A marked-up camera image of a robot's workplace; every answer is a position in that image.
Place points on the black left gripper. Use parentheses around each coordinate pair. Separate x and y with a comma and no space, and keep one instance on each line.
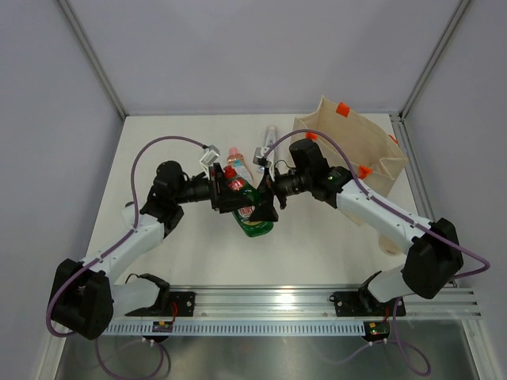
(226,199)

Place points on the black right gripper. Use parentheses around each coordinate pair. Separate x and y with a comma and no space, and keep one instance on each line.
(267,184)

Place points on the green dish soap bottle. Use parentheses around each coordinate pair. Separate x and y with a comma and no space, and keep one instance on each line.
(241,186)

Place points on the white box under arm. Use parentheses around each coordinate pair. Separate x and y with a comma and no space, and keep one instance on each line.
(128,214)

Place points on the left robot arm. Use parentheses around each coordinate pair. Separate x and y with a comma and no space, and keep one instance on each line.
(154,222)

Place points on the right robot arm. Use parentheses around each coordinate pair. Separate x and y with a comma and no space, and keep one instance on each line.
(431,249)

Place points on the pink shampoo bottle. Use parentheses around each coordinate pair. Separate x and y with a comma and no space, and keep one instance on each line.
(237,161)

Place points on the silver tube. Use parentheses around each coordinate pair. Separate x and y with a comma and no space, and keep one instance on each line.
(271,136)

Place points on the cream pump bottle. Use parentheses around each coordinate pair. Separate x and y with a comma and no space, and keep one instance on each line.
(388,246)

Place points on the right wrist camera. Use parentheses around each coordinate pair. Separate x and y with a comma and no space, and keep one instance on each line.
(262,157)

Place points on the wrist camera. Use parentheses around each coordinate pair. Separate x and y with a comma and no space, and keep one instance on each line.
(262,157)
(210,155)

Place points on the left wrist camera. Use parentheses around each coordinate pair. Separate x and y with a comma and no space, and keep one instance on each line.
(210,155)

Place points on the canvas bag orange handles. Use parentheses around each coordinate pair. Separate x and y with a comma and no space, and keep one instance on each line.
(374,154)

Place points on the aluminium rail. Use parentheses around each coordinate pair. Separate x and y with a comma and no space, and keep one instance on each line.
(261,302)

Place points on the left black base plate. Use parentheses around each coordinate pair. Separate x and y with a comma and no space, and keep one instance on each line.
(180,302)

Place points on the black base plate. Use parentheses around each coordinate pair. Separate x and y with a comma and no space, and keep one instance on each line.
(358,304)
(180,302)

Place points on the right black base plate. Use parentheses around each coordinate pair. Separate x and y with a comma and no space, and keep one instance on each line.
(358,304)

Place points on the white slotted cable duct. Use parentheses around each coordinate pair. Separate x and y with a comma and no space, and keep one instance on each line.
(235,328)

